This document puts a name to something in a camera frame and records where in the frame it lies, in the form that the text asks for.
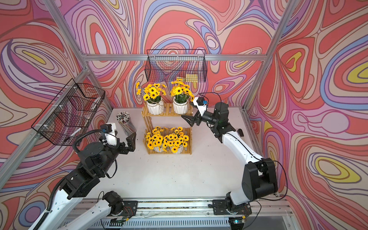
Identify wooden two-tier shelf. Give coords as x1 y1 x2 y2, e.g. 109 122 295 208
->
142 105 193 154

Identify sunflower pot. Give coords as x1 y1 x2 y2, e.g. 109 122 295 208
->
171 80 194 115
135 82 167 115
145 126 167 153
163 126 189 154

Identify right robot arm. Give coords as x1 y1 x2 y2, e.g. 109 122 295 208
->
182 97 278 215

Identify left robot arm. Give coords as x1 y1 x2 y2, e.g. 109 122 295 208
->
30 129 138 230

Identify clear cup of pencils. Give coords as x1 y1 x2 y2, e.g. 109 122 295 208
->
116 111 137 136

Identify grey black stapler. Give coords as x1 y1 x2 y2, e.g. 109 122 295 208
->
237 129 244 137

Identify white marker in basket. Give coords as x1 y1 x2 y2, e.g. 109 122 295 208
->
64 128 81 142

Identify yellow sticky notes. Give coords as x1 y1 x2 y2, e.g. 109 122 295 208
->
185 74 198 82

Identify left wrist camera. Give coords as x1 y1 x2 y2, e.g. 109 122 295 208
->
100 123 118 147

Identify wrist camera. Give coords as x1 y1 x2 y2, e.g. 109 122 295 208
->
193 96 208 116
100 123 118 147

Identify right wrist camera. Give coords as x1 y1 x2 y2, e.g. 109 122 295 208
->
193 96 208 116

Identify left black wire basket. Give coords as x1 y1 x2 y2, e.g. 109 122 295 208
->
31 79 105 146

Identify black wire basket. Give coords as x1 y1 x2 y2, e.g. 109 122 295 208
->
145 48 208 83
31 79 105 146

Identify back black wire basket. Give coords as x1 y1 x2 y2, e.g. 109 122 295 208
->
145 48 208 83

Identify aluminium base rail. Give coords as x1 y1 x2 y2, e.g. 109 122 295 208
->
58 197 300 230

